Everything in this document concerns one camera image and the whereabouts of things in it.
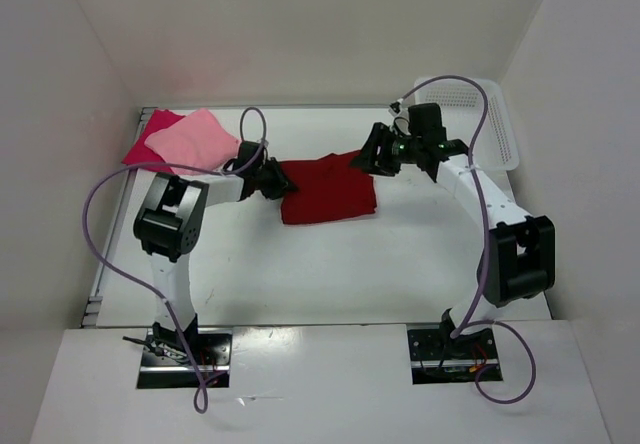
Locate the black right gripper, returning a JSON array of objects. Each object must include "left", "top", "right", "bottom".
[{"left": 349, "top": 121, "right": 423, "bottom": 176}]

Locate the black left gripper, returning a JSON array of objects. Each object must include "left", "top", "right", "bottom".
[{"left": 252, "top": 157, "right": 298, "bottom": 200}]

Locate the dark red t shirt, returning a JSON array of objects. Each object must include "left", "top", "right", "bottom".
[{"left": 281, "top": 150, "right": 377, "bottom": 225}]

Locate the light pink t shirt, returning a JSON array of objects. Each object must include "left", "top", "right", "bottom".
[{"left": 145, "top": 109, "right": 240, "bottom": 175}]

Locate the magenta t shirt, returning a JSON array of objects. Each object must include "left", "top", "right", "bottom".
[{"left": 122, "top": 110, "right": 182, "bottom": 174}]

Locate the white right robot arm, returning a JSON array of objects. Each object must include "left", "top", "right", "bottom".
[{"left": 351, "top": 122, "right": 556, "bottom": 357}]

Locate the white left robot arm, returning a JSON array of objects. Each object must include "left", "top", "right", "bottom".
[{"left": 133, "top": 158, "right": 298, "bottom": 364}]

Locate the white plastic basket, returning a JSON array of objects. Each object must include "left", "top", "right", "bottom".
[{"left": 413, "top": 79, "right": 520, "bottom": 171}]

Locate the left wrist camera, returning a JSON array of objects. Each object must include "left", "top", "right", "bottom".
[{"left": 233, "top": 140, "right": 266, "bottom": 175}]

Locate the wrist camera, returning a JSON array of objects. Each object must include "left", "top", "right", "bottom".
[
  {"left": 233, "top": 140, "right": 266, "bottom": 175},
  {"left": 408, "top": 103, "right": 447, "bottom": 143}
]

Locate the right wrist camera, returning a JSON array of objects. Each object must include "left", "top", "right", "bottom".
[{"left": 408, "top": 103, "right": 447, "bottom": 143}]

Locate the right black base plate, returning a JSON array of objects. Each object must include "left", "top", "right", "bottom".
[{"left": 407, "top": 327, "right": 503, "bottom": 385}]

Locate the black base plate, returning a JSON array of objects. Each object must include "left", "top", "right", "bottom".
[
  {"left": 407, "top": 327, "right": 503, "bottom": 385},
  {"left": 136, "top": 328, "right": 232, "bottom": 390}
]

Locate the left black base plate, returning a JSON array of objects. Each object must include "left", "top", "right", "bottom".
[{"left": 136, "top": 328, "right": 232, "bottom": 390}]

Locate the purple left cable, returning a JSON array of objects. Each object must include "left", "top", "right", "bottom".
[{"left": 81, "top": 107, "right": 274, "bottom": 413}]

